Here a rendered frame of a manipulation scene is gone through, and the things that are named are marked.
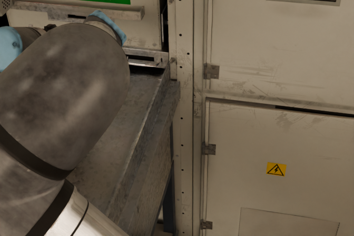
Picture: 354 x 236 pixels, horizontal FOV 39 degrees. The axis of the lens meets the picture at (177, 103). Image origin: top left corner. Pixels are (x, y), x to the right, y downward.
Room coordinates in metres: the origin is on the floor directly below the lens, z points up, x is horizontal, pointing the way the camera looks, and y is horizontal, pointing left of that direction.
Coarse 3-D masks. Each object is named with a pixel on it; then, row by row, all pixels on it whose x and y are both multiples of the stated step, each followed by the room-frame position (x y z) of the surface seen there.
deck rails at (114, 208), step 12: (0, 72) 1.27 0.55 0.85; (168, 72) 1.20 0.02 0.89; (156, 84) 1.19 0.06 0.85; (168, 84) 1.19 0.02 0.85; (156, 96) 1.06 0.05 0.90; (156, 108) 1.06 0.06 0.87; (144, 120) 1.03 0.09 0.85; (144, 132) 0.94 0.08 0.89; (132, 144) 0.93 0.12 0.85; (144, 144) 0.93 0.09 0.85; (132, 156) 0.83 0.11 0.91; (132, 168) 0.82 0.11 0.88; (120, 180) 0.81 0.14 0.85; (132, 180) 0.81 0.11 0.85; (120, 192) 0.73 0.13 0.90; (108, 204) 0.74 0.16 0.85; (120, 204) 0.72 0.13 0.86; (108, 216) 0.66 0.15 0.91; (120, 216) 0.70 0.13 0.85
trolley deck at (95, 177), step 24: (144, 96) 1.14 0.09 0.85; (168, 96) 1.13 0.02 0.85; (120, 120) 1.03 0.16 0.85; (168, 120) 1.05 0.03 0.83; (96, 144) 0.94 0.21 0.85; (120, 144) 0.94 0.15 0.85; (96, 168) 0.86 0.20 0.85; (120, 168) 0.85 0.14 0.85; (144, 168) 0.85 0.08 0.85; (96, 192) 0.78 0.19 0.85; (144, 192) 0.80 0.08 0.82
